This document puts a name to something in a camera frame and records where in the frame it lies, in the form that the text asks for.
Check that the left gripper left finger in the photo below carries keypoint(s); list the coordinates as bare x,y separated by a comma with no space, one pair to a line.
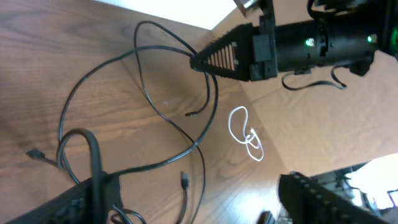
76,205

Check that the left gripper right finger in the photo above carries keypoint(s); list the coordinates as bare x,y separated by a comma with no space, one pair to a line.
308,202

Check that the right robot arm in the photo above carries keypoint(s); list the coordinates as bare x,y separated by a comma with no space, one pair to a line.
338,34

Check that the cardboard panel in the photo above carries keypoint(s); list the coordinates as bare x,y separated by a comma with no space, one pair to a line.
316,129

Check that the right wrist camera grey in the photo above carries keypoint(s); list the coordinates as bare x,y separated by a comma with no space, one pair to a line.
246,4

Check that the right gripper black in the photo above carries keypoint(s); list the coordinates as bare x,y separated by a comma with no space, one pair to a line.
231,55

